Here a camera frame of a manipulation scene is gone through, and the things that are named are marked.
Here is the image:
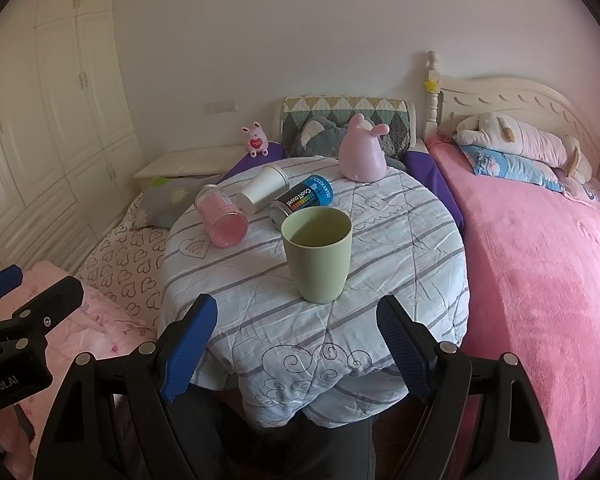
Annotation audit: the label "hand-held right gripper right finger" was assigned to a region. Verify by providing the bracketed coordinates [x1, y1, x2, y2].
[376, 295, 574, 480]

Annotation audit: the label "pale pink printed pillow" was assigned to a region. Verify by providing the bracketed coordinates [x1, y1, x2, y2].
[555, 170, 600, 207]

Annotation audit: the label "heart printed bed sheet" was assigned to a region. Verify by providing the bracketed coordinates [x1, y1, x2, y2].
[75, 195, 173, 333]

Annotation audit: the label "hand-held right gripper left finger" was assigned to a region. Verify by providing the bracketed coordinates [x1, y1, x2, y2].
[32, 294, 237, 480]

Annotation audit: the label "cream wardrobe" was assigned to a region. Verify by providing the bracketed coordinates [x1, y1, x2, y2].
[0, 0, 146, 281]

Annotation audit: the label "grey pillow with sun print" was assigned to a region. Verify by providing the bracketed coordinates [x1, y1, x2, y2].
[130, 175, 222, 231]

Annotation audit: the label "green plastic cup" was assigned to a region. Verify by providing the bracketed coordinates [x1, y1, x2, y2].
[281, 207, 353, 305]

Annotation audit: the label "blue printed pillow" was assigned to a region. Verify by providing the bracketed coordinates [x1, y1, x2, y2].
[457, 144, 566, 193]

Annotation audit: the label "black and blue can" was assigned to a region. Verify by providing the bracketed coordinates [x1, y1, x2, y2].
[269, 175, 335, 231]

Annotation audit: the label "small pink rabbit toy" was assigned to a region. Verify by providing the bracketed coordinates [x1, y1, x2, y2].
[240, 121, 271, 157]

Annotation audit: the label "grey plush toy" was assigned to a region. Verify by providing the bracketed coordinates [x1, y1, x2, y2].
[289, 116, 406, 171]

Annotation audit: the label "pink glass jar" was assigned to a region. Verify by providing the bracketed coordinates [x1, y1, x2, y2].
[194, 184, 249, 249]

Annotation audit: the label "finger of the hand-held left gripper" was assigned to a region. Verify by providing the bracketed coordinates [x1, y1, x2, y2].
[0, 265, 84, 361]

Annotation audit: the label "cream nightstand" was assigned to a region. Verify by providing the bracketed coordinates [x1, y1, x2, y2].
[133, 147, 253, 181]

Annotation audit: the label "diamond patterned quilted cover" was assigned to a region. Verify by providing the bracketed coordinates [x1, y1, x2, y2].
[281, 96, 416, 156]

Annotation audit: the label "pink floral blanket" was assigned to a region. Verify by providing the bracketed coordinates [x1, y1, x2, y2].
[0, 260, 161, 461]

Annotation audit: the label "large pink rabbit figure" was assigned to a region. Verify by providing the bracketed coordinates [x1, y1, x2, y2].
[339, 113, 391, 181]

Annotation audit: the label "white and pink plush toy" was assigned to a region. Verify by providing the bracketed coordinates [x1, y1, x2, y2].
[452, 111, 593, 183]

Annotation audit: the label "striped quilted table cover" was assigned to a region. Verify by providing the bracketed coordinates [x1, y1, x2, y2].
[158, 156, 471, 428]

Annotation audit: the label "white paper cup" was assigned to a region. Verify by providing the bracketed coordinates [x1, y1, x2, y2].
[237, 164, 290, 214]

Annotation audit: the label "cream carved bed headboard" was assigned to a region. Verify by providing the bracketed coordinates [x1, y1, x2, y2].
[422, 51, 600, 181]

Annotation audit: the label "pink fleece bed blanket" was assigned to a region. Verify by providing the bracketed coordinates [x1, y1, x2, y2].
[425, 135, 600, 480]

